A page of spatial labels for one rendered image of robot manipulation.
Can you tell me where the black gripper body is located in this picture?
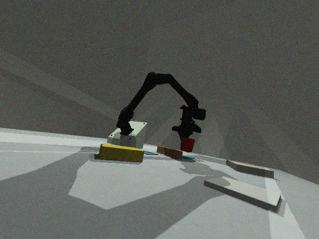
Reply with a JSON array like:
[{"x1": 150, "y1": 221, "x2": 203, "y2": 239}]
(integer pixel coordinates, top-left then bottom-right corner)
[{"x1": 172, "y1": 116, "x2": 201, "y2": 133}]

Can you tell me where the olive yellow rectangular block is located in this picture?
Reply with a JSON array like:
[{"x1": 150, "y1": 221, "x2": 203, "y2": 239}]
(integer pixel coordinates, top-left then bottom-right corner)
[{"x1": 99, "y1": 143, "x2": 144, "y2": 162}]

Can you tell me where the red cup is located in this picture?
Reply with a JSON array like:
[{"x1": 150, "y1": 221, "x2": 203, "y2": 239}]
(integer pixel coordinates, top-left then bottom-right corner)
[{"x1": 180, "y1": 137, "x2": 195, "y2": 152}]

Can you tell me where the beige flat rectangular block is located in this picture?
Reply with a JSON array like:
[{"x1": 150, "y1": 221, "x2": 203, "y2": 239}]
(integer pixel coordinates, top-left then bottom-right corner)
[{"x1": 226, "y1": 159, "x2": 274, "y2": 178}]

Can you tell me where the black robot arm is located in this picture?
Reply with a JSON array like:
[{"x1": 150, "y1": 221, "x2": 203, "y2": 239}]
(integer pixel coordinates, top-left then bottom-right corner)
[{"x1": 116, "y1": 72, "x2": 206, "y2": 136}]

